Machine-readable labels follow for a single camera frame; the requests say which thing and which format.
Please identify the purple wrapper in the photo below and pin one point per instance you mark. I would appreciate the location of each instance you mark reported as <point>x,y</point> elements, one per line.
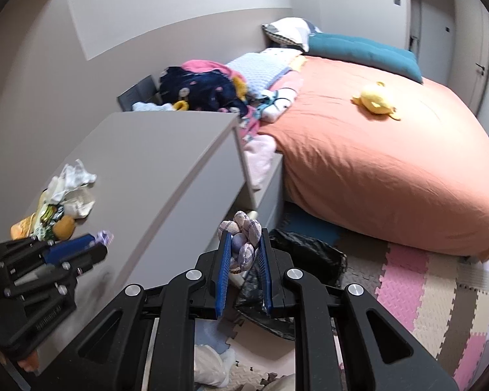
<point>105,238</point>

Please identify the black trash bag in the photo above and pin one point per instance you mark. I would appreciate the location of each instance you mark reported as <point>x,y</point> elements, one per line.
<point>309,252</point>

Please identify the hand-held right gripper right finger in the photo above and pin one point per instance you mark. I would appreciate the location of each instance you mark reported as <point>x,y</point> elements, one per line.
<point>265,271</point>

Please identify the orange snack packet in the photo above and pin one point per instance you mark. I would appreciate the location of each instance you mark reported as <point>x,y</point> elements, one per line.
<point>22,228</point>

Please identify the yellow round fruit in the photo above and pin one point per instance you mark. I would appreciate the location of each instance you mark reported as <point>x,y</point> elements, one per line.
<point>63,227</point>

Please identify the teal cushion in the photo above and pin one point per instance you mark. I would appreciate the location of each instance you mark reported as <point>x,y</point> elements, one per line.
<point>362,51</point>

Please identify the black chair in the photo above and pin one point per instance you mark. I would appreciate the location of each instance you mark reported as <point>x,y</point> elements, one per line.
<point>136,91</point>

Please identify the patterned white pillow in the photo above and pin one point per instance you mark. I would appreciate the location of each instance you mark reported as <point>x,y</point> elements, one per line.
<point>291,30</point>

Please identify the light blue knit blanket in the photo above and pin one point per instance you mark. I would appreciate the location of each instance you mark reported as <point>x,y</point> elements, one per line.
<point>260,71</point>

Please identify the white and teal plush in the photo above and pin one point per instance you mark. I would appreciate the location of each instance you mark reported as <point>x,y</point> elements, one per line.
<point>279,104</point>

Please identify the pink and beige foam mat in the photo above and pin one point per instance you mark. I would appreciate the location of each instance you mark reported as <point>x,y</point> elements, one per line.
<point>432,293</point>

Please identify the white plastic bag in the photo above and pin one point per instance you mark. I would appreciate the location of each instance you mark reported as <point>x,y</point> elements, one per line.
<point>212,366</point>

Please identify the navy patterned garment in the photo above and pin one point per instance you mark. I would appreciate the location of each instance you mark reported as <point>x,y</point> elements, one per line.
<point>199,89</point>

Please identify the orange duvet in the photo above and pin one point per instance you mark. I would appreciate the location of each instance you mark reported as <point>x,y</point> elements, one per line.
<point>371,163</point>

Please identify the green patterned wrapper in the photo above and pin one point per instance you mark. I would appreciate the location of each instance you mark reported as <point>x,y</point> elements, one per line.
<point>47,216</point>

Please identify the grey drawer unit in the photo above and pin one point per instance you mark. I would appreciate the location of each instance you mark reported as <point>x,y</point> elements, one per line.
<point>269,195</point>

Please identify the grey door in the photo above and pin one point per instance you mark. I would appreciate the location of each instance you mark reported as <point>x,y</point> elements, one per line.
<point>438,12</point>

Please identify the yellow plush toy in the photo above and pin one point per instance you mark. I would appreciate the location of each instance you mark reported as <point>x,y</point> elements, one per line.
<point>375,99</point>

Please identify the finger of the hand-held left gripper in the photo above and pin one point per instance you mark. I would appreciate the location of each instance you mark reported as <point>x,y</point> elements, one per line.
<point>71,246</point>
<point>87,258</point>

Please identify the pale pink fleece cloth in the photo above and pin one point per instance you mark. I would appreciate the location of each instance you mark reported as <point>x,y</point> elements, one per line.
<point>258,159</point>

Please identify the plaid fabric bundle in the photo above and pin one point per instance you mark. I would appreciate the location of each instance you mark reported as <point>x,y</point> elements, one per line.
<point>244,228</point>

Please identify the white cloth on chair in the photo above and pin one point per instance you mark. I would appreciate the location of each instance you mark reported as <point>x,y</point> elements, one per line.
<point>150,106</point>

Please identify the white dotted cloth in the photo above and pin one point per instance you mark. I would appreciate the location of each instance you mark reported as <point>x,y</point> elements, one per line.
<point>279,53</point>

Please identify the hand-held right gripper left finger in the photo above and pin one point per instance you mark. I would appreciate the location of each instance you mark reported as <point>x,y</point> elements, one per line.
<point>225,271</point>

